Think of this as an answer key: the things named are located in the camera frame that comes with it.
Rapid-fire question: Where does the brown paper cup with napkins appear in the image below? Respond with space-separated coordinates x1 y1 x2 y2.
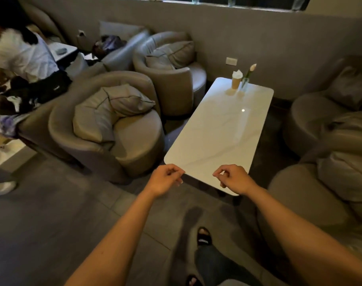
231 70 243 90

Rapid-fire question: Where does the dark backpack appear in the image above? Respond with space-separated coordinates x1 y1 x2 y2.
92 35 127 60

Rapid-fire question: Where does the black sandal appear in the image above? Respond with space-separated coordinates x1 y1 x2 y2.
185 274 204 286
197 226 213 246

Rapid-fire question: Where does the person's right hand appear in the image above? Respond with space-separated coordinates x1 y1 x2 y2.
212 164 259 196

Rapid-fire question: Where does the grey round armchair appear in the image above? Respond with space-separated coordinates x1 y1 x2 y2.
48 71 166 184
256 111 362 267
133 31 207 117
16 62 107 163
283 56 362 158

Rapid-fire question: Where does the grey sofa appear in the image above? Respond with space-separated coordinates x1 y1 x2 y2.
93 21 151 72

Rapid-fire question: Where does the black bag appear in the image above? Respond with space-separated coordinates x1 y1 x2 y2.
0 70 73 116

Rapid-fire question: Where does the large grey cushion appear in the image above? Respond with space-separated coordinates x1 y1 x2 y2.
73 88 119 144
152 41 196 69

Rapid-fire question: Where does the person's right forearm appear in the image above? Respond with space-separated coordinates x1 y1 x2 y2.
245 183 362 286

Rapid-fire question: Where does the person's left hand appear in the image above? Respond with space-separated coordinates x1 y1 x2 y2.
144 164 186 199

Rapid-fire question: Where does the small white side table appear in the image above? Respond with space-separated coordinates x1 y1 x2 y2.
47 42 89 78

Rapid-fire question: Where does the small grey cushion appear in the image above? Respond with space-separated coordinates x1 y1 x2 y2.
145 53 176 71
103 84 156 118

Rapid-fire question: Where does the person's blue jeans leg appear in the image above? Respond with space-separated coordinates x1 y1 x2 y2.
194 243 262 286

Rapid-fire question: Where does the person's left forearm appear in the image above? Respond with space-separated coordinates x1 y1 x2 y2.
65 189 163 286

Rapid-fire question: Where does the white shoe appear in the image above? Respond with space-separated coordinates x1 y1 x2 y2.
0 181 17 198

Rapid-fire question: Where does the purple and white cloth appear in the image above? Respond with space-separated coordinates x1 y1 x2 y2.
0 113 31 138

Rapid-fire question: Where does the glass vase with flower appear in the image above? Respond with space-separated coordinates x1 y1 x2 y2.
240 64 257 92

